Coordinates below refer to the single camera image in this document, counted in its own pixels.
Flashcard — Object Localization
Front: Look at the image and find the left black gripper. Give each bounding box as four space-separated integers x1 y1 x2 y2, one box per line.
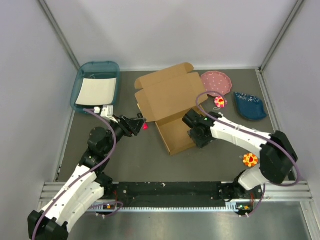
103 114 147 155

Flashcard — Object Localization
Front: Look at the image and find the brown cardboard box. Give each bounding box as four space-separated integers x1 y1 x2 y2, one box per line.
134 62 208 156

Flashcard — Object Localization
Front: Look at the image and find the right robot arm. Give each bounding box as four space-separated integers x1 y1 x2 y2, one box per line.
182 109 298 200

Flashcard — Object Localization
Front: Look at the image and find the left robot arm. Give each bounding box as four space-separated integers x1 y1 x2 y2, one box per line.
27 114 146 240

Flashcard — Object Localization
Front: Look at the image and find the pink black highlighter marker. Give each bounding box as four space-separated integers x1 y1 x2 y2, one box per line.
137 113 149 130

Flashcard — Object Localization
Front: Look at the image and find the pink flower toy right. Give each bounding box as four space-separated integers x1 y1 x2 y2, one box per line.
213 96 228 111

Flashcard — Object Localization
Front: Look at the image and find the small orange flower toy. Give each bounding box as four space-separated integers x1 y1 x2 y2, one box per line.
239 152 259 168

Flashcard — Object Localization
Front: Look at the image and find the white paper sheet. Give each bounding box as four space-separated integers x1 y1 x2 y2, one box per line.
75 78 117 107

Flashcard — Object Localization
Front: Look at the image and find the pink polka dot plate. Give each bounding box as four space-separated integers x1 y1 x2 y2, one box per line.
200 71 233 97

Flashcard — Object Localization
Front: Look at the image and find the dark blue leaf dish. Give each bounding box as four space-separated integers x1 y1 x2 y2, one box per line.
234 92 267 121

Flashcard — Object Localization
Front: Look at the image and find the teal plastic bin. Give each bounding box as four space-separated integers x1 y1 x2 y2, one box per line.
70 61 120 113

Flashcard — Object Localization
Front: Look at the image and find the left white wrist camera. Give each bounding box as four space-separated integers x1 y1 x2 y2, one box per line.
93 104 119 123

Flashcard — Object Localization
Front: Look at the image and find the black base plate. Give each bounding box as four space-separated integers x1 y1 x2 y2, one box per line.
84 181 266 201

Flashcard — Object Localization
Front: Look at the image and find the aluminium frame rail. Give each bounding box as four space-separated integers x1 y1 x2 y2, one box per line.
39 181 313 213

